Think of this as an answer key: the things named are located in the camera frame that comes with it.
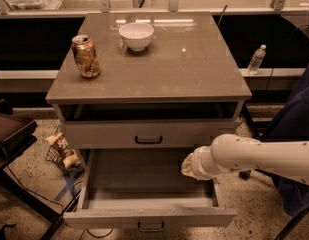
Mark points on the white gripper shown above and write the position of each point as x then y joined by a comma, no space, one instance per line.
198,165

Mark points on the grey drawer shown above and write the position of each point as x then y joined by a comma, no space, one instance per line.
145,189
145,134

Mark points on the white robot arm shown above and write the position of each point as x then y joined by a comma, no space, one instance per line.
228,153

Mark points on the grey drawer cabinet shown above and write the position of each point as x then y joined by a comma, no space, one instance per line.
185,73

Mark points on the snack chip bag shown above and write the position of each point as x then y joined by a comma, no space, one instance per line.
67,155

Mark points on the black office chair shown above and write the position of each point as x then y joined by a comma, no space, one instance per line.
257,128

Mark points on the blue floor tape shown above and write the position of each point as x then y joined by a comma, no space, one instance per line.
71,178

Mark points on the dark blue cloth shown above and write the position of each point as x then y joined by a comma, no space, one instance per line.
292,124

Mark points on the clear plastic water bottle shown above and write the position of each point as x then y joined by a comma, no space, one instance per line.
256,60

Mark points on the white ceramic bowl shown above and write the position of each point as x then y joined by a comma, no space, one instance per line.
137,35

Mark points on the dented golden soda can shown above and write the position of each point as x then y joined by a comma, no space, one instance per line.
85,56

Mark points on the dark brown side stand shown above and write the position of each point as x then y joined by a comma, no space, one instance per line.
16,136

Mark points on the small wire basket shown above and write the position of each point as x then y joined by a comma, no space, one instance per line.
52,155

